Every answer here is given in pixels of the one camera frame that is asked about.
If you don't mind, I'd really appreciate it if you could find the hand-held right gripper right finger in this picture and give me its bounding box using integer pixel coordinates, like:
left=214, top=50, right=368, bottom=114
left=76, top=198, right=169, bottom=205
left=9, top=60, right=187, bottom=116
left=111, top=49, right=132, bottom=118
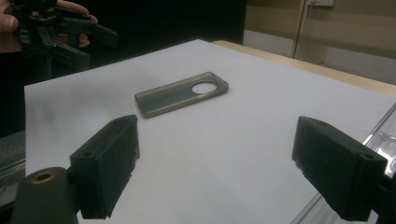
left=291, top=116, right=389, bottom=223

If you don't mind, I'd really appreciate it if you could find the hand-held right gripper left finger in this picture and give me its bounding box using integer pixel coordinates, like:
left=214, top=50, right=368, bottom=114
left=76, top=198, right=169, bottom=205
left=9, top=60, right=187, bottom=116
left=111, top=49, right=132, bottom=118
left=69, top=114, right=141, bottom=220

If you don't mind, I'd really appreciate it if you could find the translucent grey phone case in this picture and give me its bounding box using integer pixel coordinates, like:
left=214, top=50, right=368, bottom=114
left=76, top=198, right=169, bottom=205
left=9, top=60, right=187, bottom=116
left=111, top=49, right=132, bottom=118
left=134, top=71, right=230, bottom=119

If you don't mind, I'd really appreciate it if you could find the wooden table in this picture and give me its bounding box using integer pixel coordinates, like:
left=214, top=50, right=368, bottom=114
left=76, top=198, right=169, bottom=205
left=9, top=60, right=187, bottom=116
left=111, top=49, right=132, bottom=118
left=212, top=39, right=396, bottom=99

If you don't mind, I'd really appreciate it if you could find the grey metal rail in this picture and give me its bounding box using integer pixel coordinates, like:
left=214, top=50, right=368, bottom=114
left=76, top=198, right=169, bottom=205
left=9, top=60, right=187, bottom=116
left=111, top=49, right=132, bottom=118
left=0, top=130, right=27, bottom=207

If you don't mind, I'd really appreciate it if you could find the wall socket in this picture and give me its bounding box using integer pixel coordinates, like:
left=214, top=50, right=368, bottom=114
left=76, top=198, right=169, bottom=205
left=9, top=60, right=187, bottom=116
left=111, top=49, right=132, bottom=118
left=309, top=0, right=336, bottom=8

